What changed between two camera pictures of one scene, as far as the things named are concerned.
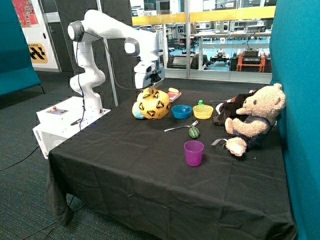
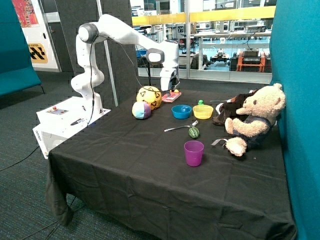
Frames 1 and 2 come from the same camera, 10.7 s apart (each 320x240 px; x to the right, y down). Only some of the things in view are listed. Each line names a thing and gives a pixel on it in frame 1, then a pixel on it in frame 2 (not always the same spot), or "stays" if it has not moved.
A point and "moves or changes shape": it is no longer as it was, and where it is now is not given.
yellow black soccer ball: x=153 y=106 moves or changes shape
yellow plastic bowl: x=203 y=111 stays
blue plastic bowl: x=182 y=111 stays
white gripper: x=148 y=73 to x=169 y=79
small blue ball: x=185 y=109 stays
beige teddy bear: x=260 y=111 stays
